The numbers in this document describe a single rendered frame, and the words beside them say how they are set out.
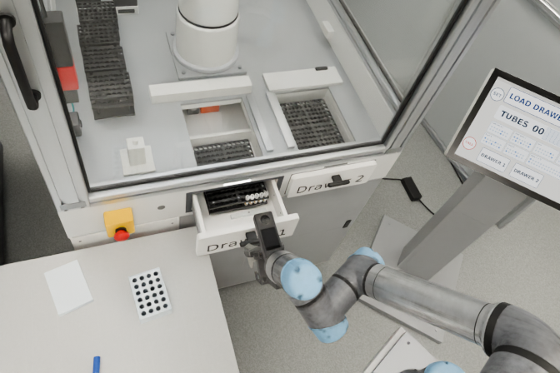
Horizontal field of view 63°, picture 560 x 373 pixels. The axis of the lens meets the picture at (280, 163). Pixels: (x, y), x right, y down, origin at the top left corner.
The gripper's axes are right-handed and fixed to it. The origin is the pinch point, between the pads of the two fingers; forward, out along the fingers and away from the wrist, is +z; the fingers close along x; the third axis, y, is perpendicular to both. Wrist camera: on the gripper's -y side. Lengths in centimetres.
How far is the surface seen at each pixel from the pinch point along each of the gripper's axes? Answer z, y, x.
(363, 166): 9.3, -14.2, 40.9
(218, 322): 5.5, 20.2, -12.1
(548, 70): 39, -40, 158
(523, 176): -7, -4, 87
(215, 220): 14.7, -6.2, -7.0
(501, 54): 62, -53, 156
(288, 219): 2.1, -4.1, 11.1
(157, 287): 9.8, 8.0, -26.3
